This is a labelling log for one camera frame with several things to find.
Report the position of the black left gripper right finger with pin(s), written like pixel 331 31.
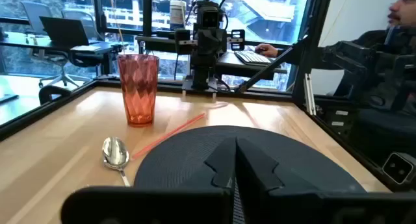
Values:
pixel 325 211

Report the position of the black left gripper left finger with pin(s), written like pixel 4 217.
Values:
pixel 146 207

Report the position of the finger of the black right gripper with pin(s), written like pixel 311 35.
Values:
pixel 219 42
pixel 204 42

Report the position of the red drinking straw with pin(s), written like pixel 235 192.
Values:
pixel 169 135

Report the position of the red faceted plastic tumbler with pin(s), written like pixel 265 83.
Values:
pixel 139 87

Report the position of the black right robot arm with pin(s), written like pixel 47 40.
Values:
pixel 201 71

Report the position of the computer keyboard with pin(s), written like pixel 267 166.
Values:
pixel 252 56

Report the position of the dark computer desk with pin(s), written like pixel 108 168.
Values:
pixel 234 66

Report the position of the white plastic container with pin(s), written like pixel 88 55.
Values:
pixel 177 14

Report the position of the round dark woven placemat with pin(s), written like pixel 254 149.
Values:
pixel 182 159

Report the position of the grey office chair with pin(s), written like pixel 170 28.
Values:
pixel 34 13
pixel 86 21

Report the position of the black laptop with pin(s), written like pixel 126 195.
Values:
pixel 63 30

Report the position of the person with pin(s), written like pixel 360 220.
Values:
pixel 403 9

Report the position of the black office desk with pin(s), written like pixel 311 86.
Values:
pixel 19 42

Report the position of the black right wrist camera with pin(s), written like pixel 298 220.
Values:
pixel 210 17

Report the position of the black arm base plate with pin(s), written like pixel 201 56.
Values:
pixel 188 85

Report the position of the black aluminium table frame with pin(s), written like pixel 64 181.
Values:
pixel 307 55

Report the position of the black table-level camera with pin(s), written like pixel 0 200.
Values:
pixel 398 169

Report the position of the silver frame bracket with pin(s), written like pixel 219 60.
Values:
pixel 309 94

